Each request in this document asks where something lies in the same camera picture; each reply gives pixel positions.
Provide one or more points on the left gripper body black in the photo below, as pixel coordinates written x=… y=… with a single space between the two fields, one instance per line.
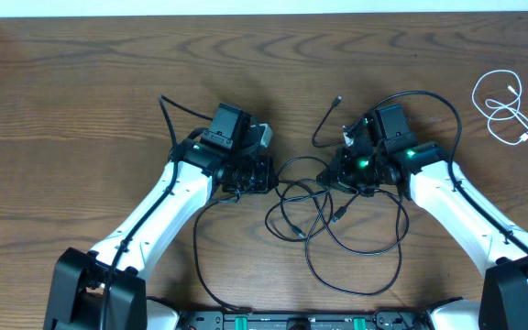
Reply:
x=250 y=175

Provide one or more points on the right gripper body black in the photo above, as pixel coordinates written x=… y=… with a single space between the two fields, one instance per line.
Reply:
x=355 y=172

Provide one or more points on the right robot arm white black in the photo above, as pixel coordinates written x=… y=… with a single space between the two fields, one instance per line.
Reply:
x=495 y=244

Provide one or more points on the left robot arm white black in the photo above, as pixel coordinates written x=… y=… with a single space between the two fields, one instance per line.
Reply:
x=105 y=288

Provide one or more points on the black mounting rail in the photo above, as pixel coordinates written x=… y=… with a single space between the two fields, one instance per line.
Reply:
x=382 y=319

